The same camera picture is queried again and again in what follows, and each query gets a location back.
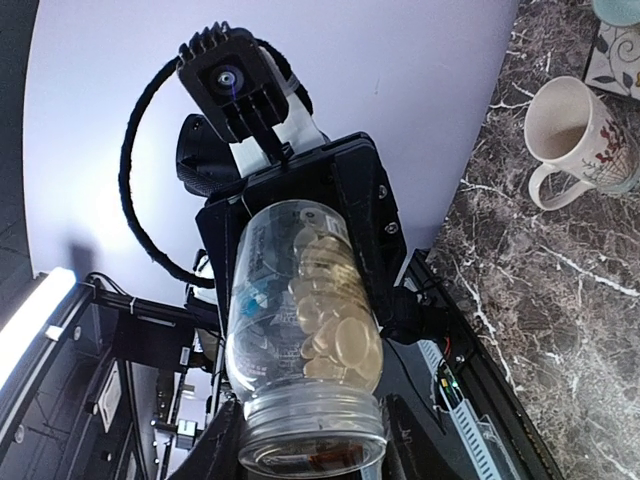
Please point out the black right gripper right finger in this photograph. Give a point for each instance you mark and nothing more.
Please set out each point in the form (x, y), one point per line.
(410, 453)

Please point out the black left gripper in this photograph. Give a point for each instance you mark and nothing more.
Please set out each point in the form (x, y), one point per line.
(346, 175)

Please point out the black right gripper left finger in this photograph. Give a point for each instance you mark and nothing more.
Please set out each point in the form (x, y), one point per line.
(215, 454)

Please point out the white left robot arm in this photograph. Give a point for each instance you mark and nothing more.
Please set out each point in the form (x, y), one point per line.
(205, 165)

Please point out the beige ceramic mug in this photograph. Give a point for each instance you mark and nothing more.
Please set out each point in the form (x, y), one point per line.
(568, 129)

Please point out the bright tube ceiling light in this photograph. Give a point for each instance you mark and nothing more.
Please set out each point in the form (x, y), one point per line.
(31, 316)

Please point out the square floral ceramic plate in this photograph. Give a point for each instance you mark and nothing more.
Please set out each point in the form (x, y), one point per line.
(613, 61)

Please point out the celadon bowl on plate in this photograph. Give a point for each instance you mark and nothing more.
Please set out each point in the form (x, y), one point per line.
(618, 13)

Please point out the white slotted cable duct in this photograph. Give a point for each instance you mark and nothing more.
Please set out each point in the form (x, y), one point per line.
(461, 413)

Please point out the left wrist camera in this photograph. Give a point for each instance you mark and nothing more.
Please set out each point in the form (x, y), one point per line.
(249, 95)

